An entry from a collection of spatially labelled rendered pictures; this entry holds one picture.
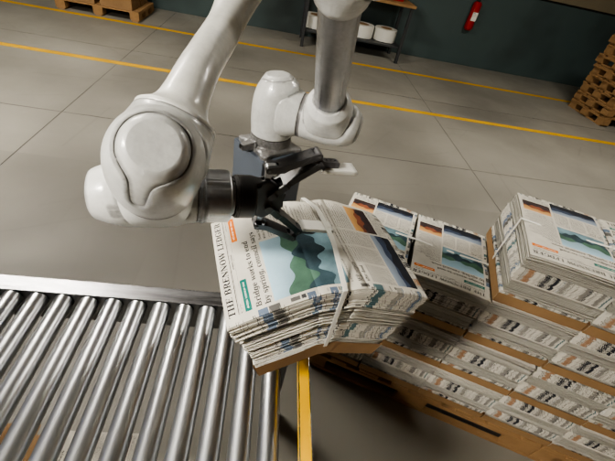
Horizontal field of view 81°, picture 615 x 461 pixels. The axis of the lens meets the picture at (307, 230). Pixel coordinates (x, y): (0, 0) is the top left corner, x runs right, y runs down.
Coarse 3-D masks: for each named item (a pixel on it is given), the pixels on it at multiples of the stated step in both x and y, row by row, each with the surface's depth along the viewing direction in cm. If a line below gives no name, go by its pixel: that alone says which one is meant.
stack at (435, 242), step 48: (432, 240) 141; (480, 240) 147; (432, 288) 127; (480, 288) 125; (432, 336) 140; (480, 336) 133; (528, 336) 126; (576, 336) 120; (384, 384) 171; (432, 384) 160; (528, 384) 139; (576, 384) 131; (480, 432) 170; (528, 432) 156
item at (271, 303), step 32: (224, 224) 82; (224, 256) 75; (256, 256) 74; (288, 256) 72; (224, 288) 70; (256, 288) 68; (288, 288) 67; (256, 320) 65; (288, 320) 68; (256, 352) 74; (288, 352) 77
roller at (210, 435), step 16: (224, 320) 102; (224, 336) 98; (224, 352) 94; (224, 368) 91; (224, 384) 89; (208, 400) 86; (224, 400) 86; (208, 416) 82; (224, 416) 85; (208, 432) 80; (208, 448) 77
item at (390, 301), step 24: (336, 216) 84; (360, 216) 90; (360, 240) 81; (384, 240) 87; (360, 264) 73; (384, 264) 78; (384, 288) 71; (408, 288) 75; (360, 312) 74; (384, 312) 77; (408, 312) 80; (336, 336) 78; (360, 336) 82; (384, 336) 85
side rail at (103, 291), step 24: (0, 288) 97; (24, 288) 98; (48, 288) 99; (72, 288) 101; (96, 288) 102; (120, 288) 103; (144, 288) 105; (168, 288) 106; (72, 312) 105; (96, 312) 105; (216, 312) 107
